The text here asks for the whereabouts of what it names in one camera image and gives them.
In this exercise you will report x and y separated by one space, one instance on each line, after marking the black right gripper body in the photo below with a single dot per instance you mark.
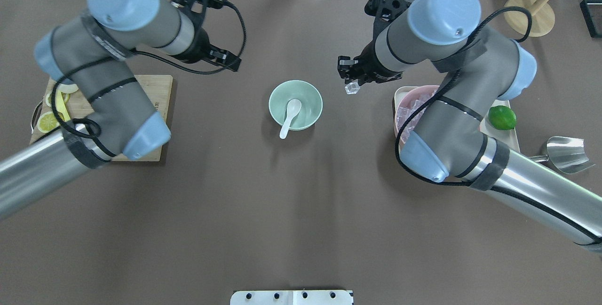
371 68

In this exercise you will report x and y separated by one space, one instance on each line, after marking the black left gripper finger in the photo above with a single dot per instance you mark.
224 59

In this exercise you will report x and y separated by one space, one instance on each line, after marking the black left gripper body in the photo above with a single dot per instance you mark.
201 46

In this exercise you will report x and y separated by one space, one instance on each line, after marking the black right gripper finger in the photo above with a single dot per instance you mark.
349 69

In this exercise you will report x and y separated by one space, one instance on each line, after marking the single clear ice cube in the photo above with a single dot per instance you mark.
352 88

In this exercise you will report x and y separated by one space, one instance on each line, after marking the white plastic spoon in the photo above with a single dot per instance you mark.
292 110

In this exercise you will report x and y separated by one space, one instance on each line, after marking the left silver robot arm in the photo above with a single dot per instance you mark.
90 51

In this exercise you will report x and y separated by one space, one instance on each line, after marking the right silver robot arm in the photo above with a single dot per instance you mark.
480 65

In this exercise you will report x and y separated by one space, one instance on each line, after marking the mint green bowl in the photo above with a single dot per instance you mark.
311 103

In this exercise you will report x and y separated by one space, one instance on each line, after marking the clear ice cubes pile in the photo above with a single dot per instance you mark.
407 106

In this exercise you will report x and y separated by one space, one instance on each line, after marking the metal ice scoop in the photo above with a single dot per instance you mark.
566 154

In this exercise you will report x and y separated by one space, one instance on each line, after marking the green lime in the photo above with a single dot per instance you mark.
502 117

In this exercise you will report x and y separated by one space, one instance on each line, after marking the yellow plastic knife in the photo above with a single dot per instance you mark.
60 106

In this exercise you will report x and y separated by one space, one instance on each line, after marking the cream plastic tray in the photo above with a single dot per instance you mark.
508 137

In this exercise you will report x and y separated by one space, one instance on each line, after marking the lemon slices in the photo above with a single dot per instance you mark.
47 121

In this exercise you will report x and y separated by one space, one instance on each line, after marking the wooden cup tree stand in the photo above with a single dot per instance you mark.
534 18

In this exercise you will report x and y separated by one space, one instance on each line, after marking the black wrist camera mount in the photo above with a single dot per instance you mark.
384 13

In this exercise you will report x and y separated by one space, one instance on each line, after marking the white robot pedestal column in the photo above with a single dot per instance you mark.
293 297

